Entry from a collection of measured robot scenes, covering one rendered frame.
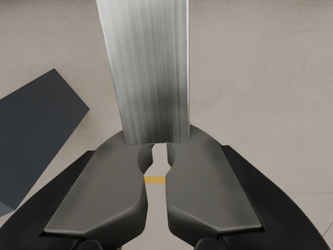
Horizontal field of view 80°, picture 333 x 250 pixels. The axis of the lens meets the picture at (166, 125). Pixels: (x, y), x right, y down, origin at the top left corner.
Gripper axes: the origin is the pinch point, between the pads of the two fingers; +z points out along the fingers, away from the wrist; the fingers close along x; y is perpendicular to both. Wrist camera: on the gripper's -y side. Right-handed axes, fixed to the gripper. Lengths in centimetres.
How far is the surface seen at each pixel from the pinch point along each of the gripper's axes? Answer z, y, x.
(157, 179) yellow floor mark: 85, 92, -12
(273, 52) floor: 83, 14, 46
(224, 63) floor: 83, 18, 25
